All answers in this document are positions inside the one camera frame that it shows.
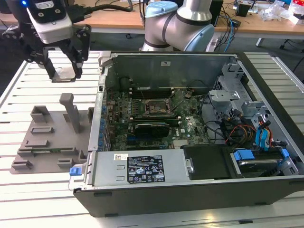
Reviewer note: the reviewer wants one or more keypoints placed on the wide blue carrier clip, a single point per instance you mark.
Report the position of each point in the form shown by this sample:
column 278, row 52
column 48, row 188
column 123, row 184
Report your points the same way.
column 243, row 155

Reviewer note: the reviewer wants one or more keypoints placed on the narrow blue carrier clip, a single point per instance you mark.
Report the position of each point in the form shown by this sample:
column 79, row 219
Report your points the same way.
column 285, row 153

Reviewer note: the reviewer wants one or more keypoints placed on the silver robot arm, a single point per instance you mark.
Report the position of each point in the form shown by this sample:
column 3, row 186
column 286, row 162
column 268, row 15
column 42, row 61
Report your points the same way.
column 166, row 28

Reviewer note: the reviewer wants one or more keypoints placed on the white box with red print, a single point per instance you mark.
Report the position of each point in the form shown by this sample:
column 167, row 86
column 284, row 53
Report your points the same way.
column 298, row 17

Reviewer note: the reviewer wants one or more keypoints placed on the thin metal locking lever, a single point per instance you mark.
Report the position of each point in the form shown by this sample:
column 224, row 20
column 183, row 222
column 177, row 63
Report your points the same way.
column 142, row 95
column 178, row 105

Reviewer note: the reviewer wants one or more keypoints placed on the clear plastic bags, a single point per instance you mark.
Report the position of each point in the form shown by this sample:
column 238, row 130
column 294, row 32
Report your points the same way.
column 273, row 10

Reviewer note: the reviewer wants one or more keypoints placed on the silver metal drive cage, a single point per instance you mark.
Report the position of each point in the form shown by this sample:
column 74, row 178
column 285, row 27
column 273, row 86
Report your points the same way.
column 225, row 97

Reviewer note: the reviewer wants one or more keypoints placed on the silver power supply with label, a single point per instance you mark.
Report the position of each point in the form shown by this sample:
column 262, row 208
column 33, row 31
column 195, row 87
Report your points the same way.
column 107, row 168

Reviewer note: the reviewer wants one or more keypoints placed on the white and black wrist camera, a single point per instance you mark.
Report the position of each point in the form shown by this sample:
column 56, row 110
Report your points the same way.
column 54, row 31

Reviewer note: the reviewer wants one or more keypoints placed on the black CPU socket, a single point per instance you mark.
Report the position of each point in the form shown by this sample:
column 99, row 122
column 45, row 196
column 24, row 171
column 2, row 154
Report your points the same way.
column 156, row 107

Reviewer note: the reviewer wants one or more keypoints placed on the silver CPU plate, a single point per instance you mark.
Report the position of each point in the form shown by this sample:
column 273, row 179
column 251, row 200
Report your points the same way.
column 66, row 73

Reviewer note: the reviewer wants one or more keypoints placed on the hard disk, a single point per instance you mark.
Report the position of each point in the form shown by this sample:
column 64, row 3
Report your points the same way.
column 256, row 167

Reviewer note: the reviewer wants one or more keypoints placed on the round coin battery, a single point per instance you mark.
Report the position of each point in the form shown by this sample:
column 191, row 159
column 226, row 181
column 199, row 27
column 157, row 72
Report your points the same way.
column 187, row 95

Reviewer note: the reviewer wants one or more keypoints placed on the small flat black device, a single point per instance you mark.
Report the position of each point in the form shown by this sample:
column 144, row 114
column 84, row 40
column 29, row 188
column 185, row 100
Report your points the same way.
column 235, row 23

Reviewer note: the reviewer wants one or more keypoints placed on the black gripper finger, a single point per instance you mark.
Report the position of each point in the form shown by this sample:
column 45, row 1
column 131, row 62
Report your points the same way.
column 78, row 69
column 50, row 69

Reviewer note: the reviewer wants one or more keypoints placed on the grey parts rack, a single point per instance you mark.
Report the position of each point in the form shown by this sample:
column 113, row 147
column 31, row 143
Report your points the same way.
column 54, row 142

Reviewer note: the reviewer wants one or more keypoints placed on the black RAM slot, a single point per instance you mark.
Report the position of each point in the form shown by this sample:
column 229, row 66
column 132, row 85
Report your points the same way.
column 154, row 121
column 152, row 95
column 154, row 117
column 152, row 89

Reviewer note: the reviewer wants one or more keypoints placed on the tall black box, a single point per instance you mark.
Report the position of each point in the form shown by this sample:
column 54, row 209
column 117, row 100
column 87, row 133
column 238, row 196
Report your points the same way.
column 217, row 13

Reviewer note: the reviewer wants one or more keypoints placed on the silver chipset heatsink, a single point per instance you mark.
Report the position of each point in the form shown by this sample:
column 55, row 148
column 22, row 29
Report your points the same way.
column 180, row 143

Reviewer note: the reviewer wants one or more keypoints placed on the small black box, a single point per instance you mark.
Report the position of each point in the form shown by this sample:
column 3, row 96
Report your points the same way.
column 244, row 10

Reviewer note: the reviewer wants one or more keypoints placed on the black and grey PC case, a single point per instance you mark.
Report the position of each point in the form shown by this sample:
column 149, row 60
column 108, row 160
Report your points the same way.
column 166, row 197

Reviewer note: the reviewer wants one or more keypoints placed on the green motherboard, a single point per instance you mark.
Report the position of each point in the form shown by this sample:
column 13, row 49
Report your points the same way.
column 192, row 133

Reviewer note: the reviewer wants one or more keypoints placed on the white power strip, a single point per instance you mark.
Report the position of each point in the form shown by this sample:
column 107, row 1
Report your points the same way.
column 212, row 45

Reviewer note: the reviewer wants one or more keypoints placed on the black plastic shroud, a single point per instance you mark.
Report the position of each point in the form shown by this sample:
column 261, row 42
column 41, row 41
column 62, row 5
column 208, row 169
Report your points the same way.
column 209, row 161

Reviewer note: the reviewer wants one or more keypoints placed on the blue plastic latch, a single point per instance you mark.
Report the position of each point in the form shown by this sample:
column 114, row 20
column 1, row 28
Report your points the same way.
column 74, row 171

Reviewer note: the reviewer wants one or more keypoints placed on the wooden desk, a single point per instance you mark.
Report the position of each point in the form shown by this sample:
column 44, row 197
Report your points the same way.
column 114, row 20
column 7, row 17
column 261, row 27

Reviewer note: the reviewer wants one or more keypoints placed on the black graphics card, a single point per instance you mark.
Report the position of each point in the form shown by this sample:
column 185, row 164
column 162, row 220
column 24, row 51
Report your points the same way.
column 152, row 129

